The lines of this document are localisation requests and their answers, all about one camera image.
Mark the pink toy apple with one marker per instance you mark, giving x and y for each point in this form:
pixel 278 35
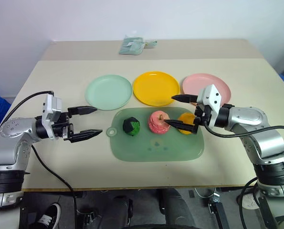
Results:
pixel 156 124

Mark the mint green plate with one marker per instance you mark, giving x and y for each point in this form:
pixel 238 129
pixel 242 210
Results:
pixel 108 91

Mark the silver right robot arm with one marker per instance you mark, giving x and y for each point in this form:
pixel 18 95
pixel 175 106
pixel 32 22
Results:
pixel 263 140

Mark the teal plastic pouch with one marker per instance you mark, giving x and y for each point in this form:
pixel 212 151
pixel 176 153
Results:
pixel 131 46

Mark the beige table cover sheet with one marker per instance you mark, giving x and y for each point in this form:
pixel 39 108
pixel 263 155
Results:
pixel 60 78

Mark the translucent green cutting board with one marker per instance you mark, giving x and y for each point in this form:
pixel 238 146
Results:
pixel 137 148

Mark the pink plate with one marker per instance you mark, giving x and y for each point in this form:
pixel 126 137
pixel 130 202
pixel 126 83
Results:
pixel 196 82

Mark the black white sneaker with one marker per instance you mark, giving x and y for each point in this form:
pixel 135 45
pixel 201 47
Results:
pixel 48 217

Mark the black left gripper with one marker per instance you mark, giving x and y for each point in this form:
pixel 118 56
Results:
pixel 60 130

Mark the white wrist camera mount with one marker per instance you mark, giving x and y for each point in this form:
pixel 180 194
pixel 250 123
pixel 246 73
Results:
pixel 212 96
pixel 51 105

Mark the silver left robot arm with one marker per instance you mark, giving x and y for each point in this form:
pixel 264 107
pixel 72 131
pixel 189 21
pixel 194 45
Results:
pixel 15 143

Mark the black metal frame leg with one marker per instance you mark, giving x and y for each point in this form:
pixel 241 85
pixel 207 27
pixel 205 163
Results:
pixel 217 210

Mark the orange toy fruit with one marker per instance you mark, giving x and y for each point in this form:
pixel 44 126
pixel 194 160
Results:
pixel 184 117

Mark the dark rounded shape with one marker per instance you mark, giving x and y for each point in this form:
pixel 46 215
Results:
pixel 176 207

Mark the yellow plate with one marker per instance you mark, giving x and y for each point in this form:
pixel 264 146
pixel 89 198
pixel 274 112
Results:
pixel 156 87

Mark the dark green toy vegetable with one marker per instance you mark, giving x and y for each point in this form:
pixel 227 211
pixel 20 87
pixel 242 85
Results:
pixel 131 126

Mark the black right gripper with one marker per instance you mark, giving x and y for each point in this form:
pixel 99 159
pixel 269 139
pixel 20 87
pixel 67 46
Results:
pixel 202 113

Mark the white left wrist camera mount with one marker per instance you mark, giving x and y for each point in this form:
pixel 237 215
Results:
pixel 51 105

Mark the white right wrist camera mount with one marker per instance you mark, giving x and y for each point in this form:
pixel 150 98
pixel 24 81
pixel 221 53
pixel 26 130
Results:
pixel 212 96

